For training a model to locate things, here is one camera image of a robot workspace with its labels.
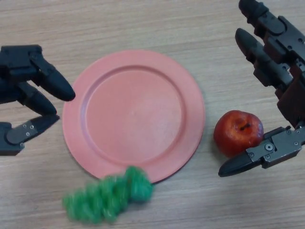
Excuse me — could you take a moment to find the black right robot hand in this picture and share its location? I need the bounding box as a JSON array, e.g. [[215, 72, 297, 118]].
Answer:
[[218, 0, 305, 177]]

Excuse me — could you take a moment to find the red apple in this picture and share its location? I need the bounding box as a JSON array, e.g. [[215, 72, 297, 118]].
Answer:
[[213, 110, 264, 158]]

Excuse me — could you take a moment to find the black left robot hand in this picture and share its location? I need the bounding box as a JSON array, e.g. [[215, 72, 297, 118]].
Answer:
[[0, 44, 76, 157]]

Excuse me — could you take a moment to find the pink round plate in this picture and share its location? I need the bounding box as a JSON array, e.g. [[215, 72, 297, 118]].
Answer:
[[62, 49, 206, 185]]

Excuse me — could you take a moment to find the green plastic grape bunch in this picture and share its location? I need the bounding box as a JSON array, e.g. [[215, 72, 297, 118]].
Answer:
[[61, 166, 154, 226]]

